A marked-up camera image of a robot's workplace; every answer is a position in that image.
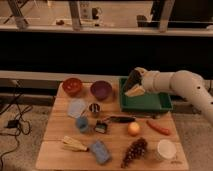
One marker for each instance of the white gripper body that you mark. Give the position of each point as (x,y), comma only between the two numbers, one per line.
(150,81)

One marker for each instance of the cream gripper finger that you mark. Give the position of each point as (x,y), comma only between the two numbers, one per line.
(136,90)

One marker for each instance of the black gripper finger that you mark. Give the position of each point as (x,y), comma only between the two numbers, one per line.
(133,80)

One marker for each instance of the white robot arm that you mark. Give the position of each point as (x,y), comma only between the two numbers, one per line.
(183,83)

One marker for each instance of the small metal cup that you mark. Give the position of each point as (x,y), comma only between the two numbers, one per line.
(94,108)

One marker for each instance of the blue paper cup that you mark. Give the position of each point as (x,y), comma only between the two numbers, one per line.
(82,124)

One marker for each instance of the green plastic tray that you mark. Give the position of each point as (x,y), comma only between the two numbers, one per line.
(149,102)

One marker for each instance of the purple bowl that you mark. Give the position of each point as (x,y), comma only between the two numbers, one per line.
(101,89)

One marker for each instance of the orange apple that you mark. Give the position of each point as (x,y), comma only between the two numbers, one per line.
(133,129)

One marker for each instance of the orange carrot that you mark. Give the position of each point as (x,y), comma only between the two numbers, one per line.
(158,128)

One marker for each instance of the light blue plastic lid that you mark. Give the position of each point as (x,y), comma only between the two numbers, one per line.
(76,107)

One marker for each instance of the red bowl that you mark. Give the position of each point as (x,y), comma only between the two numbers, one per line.
(72,86)

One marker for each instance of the wooden table board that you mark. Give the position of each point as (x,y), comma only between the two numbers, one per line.
(53,157)

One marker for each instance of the white round container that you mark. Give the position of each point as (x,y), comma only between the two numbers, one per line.
(165,150)

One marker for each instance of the blue sponge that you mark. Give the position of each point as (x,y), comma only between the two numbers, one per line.
(100,151)

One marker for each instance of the yellow corn husk toy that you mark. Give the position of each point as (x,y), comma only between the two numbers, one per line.
(73,144)

